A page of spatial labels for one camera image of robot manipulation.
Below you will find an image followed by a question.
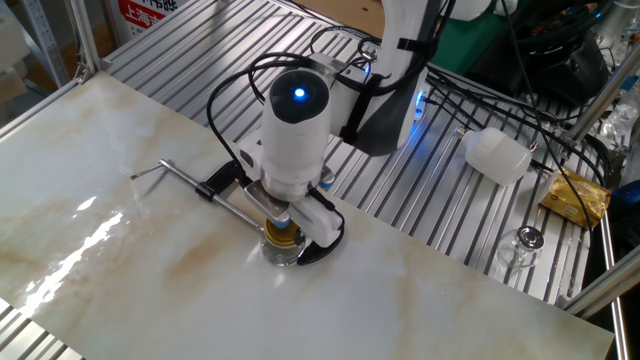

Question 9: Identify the clear glass jar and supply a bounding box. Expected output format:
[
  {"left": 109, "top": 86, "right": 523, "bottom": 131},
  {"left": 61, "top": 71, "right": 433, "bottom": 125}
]
[{"left": 259, "top": 234, "right": 307, "bottom": 268}]

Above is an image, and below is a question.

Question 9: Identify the aluminium frame post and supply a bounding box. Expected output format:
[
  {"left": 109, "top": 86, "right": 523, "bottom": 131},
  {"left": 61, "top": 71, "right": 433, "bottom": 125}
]
[
  {"left": 564, "top": 44, "right": 640, "bottom": 146},
  {"left": 64, "top": 0, "right": 101, "bottom": 76},
  {"left": 559, "top": 249, "right": 640, "bottom": 319}
]

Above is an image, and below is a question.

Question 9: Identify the black C-clamp with steel screw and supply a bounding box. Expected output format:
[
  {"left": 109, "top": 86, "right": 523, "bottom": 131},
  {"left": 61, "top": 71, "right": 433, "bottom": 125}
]
[{"left": 129, "top": 158, "right": 346, "bottom": 266}]

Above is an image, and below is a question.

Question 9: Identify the grey perforated shelf post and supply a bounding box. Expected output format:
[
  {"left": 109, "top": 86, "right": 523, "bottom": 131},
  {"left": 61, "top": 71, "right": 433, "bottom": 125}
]
[{"left": 19, "top": 0, "right": 69, "bottom": 89}]

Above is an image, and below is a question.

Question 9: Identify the white foam box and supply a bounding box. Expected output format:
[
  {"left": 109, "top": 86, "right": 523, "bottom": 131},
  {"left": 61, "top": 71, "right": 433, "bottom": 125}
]
[{"left": 0, "top": 9, "right": 31, "bottom": 101}]

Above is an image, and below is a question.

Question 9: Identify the small glass jar silver lid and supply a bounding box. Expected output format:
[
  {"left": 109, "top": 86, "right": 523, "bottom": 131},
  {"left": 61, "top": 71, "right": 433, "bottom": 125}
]
[{"left": 492, "top": 225, "right": 546, "bottom": 281}]

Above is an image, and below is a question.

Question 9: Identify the gold metal jar lid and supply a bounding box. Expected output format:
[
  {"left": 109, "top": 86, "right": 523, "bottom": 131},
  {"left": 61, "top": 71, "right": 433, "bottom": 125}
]
[{"left": 264, "top": 219, "right": 304, "bottom": 249}]

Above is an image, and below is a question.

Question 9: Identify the brown cardboard sheet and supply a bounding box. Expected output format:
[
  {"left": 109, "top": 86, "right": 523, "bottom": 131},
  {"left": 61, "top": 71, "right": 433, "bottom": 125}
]
[{"left": 294, "top": 0, "right": 386, "bottom": 39}]

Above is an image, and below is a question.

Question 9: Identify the black equipment bag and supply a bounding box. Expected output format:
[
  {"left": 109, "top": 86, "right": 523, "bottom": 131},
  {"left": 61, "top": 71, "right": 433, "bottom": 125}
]
[{"left": 467, "top": 0, "right": 611, "bottom": 106}]

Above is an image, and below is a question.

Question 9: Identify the gold foil packet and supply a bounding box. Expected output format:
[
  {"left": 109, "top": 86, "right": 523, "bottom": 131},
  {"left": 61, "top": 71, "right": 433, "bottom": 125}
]
[{"left": 538, "top": 168, "right": 612, "bottom": 230}]

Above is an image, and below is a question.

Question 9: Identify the black table cable bundle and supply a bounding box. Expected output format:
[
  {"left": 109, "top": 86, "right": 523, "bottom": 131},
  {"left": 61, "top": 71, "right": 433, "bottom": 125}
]
[{"left": 424, "top": 64, "right": 609, "bottom": 186}]

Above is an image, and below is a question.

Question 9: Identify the black camera cable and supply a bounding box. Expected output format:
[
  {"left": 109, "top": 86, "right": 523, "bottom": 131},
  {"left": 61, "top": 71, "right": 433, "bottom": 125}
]
[{"left": 205, "top": 52, "right": 331, "bottom": 174}]

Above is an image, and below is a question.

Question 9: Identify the green mat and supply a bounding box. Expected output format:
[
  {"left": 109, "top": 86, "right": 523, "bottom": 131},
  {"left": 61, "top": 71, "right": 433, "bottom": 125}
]
[{"left": 432, "top": 12, "right": 506, "bottom": 76}]

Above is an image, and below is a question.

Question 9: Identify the red white printed sign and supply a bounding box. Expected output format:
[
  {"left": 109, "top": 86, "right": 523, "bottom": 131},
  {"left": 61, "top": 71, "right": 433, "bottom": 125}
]
[{"left": 117, "top": 0, "right": 181, "bottom": 39}]

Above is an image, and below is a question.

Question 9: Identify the white LED bulb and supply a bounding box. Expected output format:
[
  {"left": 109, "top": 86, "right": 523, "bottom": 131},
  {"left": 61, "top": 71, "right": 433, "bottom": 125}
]
[{"left": 453, "top": 126, "right": 540, "bottom": 187}]

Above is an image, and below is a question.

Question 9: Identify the dark blue object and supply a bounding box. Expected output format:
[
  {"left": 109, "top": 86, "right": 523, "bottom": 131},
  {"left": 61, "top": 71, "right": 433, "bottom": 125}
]
[{"left": 608, "top": 179, "right": 640, "bottom": 246}]

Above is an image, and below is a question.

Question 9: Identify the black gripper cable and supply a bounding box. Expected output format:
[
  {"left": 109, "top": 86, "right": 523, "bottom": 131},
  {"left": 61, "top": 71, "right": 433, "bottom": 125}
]
[{"left": 307, "top": 187, "right": 346, "bottom": 236}]

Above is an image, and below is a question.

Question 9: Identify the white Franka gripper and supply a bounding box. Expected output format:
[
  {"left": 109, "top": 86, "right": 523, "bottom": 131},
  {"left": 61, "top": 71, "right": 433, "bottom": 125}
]
[{"left": 237, "top": 137, "right": 346, "bottom": 249}]

